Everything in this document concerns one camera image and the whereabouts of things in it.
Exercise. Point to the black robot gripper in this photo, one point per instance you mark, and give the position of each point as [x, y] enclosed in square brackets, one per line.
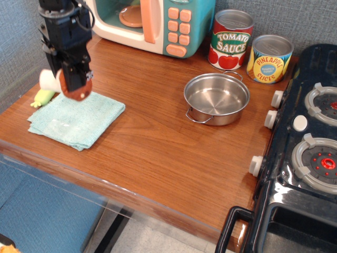
[67, 30]

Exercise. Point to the small steel pot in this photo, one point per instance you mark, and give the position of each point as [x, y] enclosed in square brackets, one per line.
[216, 99]

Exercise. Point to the tomato sauce can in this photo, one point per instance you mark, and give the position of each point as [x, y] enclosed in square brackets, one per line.
[232, 32]

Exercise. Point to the brown white plush mushroom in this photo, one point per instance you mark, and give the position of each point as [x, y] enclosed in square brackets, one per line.
[49, 82]

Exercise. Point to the light blue folded cloth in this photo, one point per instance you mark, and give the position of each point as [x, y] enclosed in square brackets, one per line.
[73, 123]

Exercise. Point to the orange toy plate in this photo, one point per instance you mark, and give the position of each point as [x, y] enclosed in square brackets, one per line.
[131, 16]

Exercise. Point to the teal cream toy microwave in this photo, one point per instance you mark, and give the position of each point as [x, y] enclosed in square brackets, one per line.
[172, 28]

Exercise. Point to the white stove knob middle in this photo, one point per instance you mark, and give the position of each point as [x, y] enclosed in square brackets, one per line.
[270, 119]

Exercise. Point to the white stove knob lower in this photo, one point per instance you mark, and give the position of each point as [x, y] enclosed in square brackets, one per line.
[255, 165]

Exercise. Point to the spoon with yellow-green handle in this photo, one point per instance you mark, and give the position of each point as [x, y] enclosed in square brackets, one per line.
[42, 98]

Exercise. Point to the white stove knob upper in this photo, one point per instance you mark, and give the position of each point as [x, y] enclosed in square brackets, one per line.
[277, 98]

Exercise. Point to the orange object at corner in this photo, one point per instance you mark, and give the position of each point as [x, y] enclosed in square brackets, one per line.
[7, 245]

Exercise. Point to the white stove knob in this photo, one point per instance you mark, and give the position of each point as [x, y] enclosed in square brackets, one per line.
[277, 98]
[270, 119]
[255, 165]

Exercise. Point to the black toy stove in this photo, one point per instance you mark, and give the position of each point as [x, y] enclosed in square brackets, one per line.
[295, 196]

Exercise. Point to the pineapple slices can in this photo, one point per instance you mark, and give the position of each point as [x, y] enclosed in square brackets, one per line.
[269, 58]

